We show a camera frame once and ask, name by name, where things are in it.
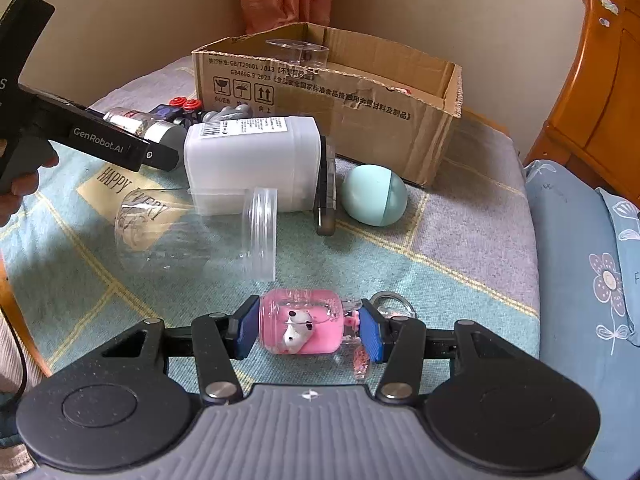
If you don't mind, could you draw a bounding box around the brown cardboard box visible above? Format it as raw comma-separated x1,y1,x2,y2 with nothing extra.
191,22,463,188

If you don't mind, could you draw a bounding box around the silver cylinder with red label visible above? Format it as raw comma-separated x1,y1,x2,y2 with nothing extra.
103,107,189,153

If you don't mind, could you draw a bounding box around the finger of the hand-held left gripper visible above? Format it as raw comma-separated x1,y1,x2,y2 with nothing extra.
20,85,181,172

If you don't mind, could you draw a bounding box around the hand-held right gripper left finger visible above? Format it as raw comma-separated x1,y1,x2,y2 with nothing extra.
100,296,261,407

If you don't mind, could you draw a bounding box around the pink keychain bottle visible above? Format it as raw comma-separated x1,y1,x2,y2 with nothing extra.
257,287,418,383

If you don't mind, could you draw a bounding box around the black and grey device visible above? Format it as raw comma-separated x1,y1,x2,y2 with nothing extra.
312,135,342,236

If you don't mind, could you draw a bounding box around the person's left hand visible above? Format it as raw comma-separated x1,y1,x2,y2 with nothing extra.
0,154,61,228

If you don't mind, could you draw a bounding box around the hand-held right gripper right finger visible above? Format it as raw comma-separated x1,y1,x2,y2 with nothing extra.
357,299,523,403

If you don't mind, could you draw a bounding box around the clear square plastic container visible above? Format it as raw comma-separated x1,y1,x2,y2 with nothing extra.
265,38,331,68

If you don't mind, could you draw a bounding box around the clear plastic jar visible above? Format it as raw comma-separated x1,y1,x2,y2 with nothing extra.
114,187,279,282

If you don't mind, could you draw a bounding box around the white plastic container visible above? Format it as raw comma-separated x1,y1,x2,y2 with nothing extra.
183,116,323,217

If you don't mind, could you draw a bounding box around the black cable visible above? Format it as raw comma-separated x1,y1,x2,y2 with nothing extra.
0,305,32,413

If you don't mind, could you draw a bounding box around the orange wooden headboard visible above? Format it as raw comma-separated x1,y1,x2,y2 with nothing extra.
522,0,640,206

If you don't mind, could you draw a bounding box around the light blue egg-shaped ball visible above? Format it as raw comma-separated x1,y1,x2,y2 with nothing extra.
341,164,408,227

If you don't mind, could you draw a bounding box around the dark toy with red knobs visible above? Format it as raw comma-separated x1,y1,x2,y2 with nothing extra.
150,97,252,127

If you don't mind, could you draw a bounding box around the blue flower-print pillow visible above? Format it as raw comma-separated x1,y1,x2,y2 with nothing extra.
585,186,640,347

